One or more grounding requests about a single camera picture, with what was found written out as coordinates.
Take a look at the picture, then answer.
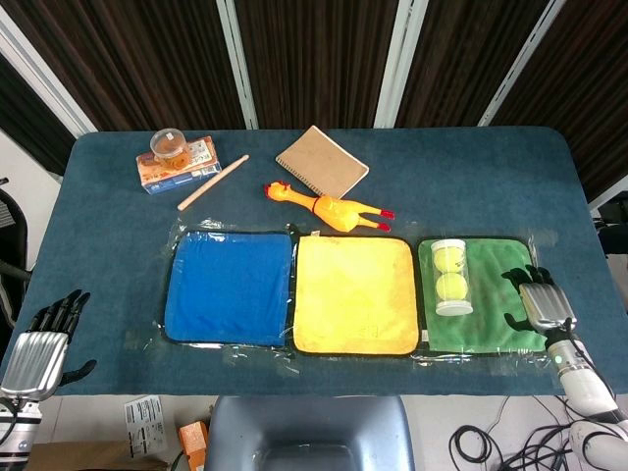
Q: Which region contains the clear tennis ball tube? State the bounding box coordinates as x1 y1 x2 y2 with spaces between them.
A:
430 238 475 317

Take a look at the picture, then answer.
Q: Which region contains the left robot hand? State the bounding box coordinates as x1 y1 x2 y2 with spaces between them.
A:
0 288 98 400

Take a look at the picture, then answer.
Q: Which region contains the wooden drumstick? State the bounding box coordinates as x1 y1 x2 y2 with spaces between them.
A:
177 154 250 212

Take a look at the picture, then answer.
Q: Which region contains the green cloth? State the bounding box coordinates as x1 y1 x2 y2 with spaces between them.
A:
416 237 549 353

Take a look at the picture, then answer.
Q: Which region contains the brown spiral notebook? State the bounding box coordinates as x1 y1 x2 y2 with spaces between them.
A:
275 125 370 199

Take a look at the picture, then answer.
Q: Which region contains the blue cloth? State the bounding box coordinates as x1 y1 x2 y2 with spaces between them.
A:
163 230 294 347

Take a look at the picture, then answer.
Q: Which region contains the orange and blue carton box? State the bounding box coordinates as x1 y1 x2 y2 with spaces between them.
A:
135 135 223 196

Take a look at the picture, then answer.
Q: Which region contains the black equipment with cables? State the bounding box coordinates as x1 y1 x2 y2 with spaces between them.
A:
592 199 628 257

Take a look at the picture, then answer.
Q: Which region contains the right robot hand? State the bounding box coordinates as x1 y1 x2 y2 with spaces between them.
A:
500 264 579 337

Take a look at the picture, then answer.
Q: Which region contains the orange plastic device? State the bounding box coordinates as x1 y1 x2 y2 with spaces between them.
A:
177 420 211 471

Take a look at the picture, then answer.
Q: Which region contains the yellow cloth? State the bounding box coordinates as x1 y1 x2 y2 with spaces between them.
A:
292 235 420 356

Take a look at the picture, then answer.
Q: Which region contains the black cable bundle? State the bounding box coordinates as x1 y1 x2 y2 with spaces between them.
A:
449 394 628 471

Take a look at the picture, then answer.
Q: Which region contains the yellow rubber chicken toy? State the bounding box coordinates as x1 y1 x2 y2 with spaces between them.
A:
264 180 395 234

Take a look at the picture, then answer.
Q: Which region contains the white printed paper sheet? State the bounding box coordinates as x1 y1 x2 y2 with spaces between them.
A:
123 394 170 458

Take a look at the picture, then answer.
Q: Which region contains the clear plastic cup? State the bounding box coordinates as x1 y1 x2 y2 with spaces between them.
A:
149 128 192 170

